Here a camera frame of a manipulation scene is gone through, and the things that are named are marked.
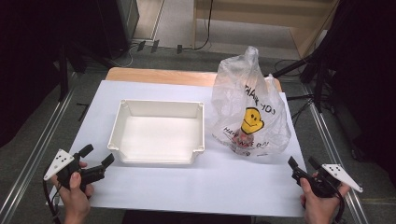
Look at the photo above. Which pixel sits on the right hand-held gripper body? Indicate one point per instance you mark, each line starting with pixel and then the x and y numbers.
pixel 337 174

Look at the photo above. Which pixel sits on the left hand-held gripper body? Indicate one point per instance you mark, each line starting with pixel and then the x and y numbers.
pixel 62 160

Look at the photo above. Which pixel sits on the clear plastic bag smiley print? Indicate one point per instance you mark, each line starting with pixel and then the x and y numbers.
pixel 236 93

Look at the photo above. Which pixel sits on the person's right hand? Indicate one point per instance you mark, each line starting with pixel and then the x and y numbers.
pixel 320 208

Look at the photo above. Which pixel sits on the person's left hand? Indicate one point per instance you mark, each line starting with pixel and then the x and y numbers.
pixel 76 202

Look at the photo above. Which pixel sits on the white plastic bin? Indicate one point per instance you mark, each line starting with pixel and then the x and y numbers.
pixel 158 137

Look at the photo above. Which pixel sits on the dark red snack packet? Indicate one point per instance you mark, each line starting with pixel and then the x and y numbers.
pixel 241 138

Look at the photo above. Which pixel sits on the black tripod stand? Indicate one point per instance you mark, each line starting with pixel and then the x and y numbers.
pixel 319 84

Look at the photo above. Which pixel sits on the white sheet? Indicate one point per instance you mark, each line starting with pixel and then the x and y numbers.
pixel 186 186

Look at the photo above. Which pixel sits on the black curtain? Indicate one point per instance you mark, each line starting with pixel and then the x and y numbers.
pixel 367 77
pixel 31 62

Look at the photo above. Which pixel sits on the wooden board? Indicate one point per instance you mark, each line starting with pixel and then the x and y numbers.
pixel 162 76

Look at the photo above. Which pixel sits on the light wooden furniture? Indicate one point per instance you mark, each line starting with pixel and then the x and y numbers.
pixel 305 34

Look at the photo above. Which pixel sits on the metal floor rail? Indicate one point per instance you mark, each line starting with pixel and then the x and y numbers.
pixel 34 155
pixel 330 146

